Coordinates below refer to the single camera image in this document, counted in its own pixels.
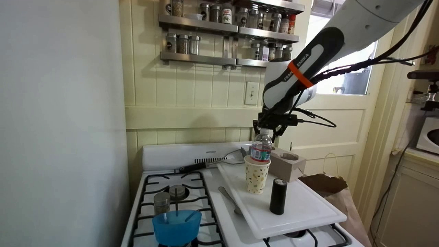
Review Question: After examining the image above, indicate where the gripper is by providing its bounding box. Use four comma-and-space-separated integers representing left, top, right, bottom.
253, 109, 288, 139

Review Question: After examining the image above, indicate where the small clear water bottle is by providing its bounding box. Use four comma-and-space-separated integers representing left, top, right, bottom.
249, 128, 273, 164

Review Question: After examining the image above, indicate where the black cylindrical bottle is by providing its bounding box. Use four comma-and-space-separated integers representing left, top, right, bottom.
269, 178, 288, 215

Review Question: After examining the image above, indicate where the brown cardboard box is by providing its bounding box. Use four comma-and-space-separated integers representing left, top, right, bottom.
269, 147, 307, 183

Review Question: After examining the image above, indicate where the speckled paper cup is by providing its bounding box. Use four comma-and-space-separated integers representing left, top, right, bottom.
244, 155, 271, 195

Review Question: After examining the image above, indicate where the row of spice jars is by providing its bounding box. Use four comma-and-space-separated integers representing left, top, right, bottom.
199, 3, 234, 25
165, 33, 201, 56
236, 7, 296, 34
250, 42, 293, 62

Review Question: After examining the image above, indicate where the white door with window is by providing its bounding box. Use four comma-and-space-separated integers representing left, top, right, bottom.
274, 0, 398, 206

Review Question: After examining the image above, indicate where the metal spoon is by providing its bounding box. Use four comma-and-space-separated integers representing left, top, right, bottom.
218, 186, 244, 216

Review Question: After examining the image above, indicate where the white cutting board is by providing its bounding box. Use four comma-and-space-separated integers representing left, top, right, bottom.
216, 161, 348, 240

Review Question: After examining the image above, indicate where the brown paper bag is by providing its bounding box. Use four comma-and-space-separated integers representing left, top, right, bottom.
298, 153, 373, 247

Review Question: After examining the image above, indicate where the white gas stove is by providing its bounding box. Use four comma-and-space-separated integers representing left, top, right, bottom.
120, 142, 365, 247

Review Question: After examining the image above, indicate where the metal spice rack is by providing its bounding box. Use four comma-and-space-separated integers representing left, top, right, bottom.
158, 0, 306, 68

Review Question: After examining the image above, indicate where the black stove grate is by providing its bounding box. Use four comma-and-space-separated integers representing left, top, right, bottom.
128, 170, 226, 247
262, 223, 351, 247

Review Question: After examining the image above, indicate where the glass spice jar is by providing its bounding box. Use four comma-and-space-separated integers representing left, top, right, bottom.
170, 0, 185, 17
153, 192, 171, 216

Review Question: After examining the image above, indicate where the blue plastic bowl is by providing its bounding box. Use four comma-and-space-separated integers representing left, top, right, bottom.
152, 209, 202, 247

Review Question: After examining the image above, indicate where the cream cabinet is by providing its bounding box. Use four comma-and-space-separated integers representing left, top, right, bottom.
373, 150, 439, 247

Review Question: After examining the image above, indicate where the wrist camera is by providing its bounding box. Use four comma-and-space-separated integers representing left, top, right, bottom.
267, 114, 299, 126

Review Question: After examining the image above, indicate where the wall light switch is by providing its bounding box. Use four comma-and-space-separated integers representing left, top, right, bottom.
244, 81, 260, 106

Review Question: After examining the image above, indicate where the black-handled metal spatula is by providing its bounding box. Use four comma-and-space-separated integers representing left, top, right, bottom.
178, 149, 248, 174

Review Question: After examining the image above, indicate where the black cable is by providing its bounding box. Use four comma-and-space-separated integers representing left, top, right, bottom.
368, 140, 413, 242

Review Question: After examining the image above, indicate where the camera on mount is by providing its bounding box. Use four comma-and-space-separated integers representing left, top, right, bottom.
407, 69, 439, 112

